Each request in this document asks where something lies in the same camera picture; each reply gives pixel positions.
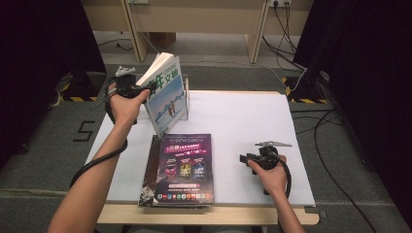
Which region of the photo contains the black yellow striped stand base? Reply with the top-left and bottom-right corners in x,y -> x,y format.
59,71 -> 108,103
281,70 -> 331,105

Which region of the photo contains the beige office desk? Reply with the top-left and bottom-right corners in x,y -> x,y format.
81,0 -> 314,65

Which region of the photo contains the white cable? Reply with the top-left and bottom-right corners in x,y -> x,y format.
140,30 -> 309,95

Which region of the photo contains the clear acrylic magazine rack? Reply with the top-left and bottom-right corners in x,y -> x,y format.
137,74 -> 190,121

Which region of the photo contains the person's left hand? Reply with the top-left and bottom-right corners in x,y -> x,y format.
108,84 -> 152,129

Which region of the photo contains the black curtain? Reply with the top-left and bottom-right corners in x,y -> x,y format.
0,0 -> 108,169
292,0 -> 412,227

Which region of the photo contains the person's right hand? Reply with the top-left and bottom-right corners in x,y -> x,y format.
248,155 -> 289,198

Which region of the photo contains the grey tape piece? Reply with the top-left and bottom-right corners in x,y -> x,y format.
304,206 -> 328,218

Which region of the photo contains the dark purple magazine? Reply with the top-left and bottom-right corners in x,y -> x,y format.
152,133 -> 216,207

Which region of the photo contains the white table sheet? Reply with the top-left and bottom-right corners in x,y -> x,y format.
85,89 -> 317,207

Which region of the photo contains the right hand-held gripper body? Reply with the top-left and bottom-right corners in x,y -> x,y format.
247,141 -> 293,172

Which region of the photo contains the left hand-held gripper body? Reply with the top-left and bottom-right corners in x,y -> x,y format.
114,65 -> 145,99

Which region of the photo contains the white magazine with green title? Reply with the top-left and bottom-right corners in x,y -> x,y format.
135,51 -> 189,140

